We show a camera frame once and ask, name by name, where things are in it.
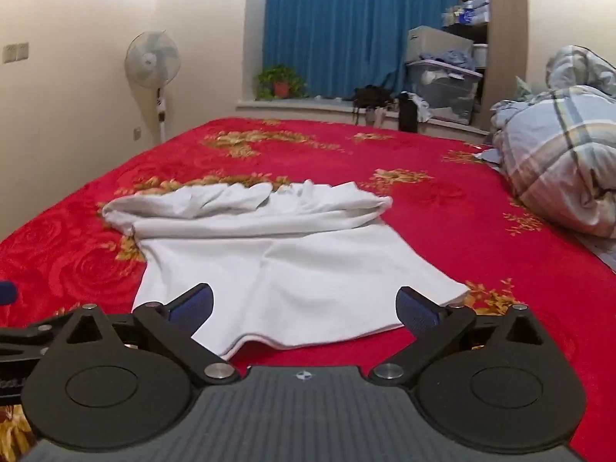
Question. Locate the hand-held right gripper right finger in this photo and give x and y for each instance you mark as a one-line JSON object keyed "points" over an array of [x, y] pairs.
{"points": [[416, 315]]}

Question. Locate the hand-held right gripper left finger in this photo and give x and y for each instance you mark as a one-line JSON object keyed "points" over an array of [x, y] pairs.
{"points": [[193, 307]]}

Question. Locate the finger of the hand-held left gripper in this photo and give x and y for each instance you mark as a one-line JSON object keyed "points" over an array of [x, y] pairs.
{"points": [[29, 334], [7, 293]]}

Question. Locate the white towel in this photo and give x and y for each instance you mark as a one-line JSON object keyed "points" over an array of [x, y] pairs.
{"points": [[288, 260]]}

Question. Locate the blue clothes pile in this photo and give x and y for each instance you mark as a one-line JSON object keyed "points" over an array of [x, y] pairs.
{"points": [[452, 57]]}

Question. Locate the red floral blanket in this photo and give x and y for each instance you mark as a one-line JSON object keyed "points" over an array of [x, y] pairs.
{"points": [[457, 231]]}

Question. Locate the black bottle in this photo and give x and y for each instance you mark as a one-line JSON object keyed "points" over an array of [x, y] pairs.
{"points": [[407, 113]]}

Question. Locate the small white cloth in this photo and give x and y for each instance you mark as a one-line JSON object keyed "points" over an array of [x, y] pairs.
{"points": [[423, 108]]}

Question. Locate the plaid duvet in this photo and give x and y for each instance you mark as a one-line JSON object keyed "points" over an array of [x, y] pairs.
{"points": [[563, 154]]}

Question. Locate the clear plastic storage box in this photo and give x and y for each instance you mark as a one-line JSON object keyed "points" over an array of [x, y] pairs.
{"points": [[447, 96]]}

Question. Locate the black bag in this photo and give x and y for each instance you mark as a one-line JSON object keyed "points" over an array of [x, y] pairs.
{"points": [[370, 96]]}

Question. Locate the potted green plant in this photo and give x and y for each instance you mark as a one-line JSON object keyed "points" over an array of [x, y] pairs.
{"points": [[281, 87]]}

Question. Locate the white standing fan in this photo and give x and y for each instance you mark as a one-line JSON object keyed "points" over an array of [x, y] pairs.
{"points": [[151, 60]]}

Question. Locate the green cloth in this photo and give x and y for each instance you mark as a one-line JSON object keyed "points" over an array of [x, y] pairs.
{"points": [[523, 87]]}

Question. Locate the grey box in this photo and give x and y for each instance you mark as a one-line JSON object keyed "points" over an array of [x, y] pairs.
{"points": [[428, 41]]}

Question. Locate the wooden wardrobe panel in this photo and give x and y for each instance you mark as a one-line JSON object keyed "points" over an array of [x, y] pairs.
{"points": [[507, 33]]}

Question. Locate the blue curtain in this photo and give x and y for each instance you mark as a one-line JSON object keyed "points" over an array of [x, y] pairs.
{"points": [[337, 24]]}

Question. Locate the cluttered shelf unit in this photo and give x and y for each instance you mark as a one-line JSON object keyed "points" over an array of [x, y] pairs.
{"points": [[474, 7]]}

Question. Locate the wall switch panel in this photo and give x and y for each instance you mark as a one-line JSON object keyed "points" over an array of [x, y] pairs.
{"points": [[15, 53]]}

